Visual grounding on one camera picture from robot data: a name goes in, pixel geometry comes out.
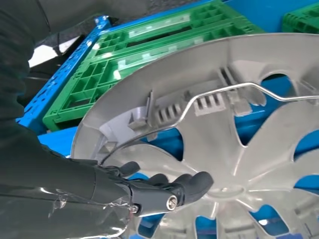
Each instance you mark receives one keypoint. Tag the green plastic crate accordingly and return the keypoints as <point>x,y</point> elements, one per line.
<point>82,85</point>
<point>301,18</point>
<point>206,10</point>

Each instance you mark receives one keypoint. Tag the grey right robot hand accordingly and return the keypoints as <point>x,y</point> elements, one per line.
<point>50,184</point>

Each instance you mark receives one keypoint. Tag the blue metal shelf rack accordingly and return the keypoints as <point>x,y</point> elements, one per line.
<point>57,140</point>

